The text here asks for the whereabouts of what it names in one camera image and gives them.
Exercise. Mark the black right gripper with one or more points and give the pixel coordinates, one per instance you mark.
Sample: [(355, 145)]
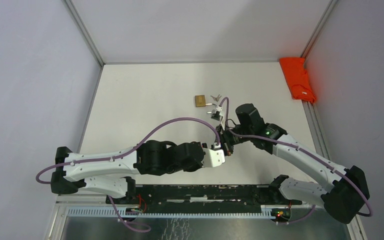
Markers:
[(227, 146)]

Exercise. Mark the silver key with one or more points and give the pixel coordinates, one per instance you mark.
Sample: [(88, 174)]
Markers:
[(216, 98)]

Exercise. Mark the large brass padlock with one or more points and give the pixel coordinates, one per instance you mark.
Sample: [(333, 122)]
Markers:
[(201, 102)]

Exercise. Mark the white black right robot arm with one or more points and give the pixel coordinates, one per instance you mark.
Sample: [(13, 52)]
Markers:
[(340, 191)]

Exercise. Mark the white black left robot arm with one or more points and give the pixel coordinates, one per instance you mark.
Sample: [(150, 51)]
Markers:
[(110, 173)]

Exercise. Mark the orange folded cloth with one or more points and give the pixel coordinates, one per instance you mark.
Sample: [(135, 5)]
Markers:
[(297, 79)]

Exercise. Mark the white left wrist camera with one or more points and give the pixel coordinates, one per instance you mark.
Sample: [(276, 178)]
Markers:
[(214, 155)]

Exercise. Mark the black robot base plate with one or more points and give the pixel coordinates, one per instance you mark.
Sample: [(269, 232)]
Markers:
[(204, 199)]

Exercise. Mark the left aluminium frame rail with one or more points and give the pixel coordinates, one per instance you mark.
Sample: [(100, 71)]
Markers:
[(72, 10)]

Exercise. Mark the aluminium corner frame rail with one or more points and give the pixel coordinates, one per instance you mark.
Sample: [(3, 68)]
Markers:
[(319, 28)]

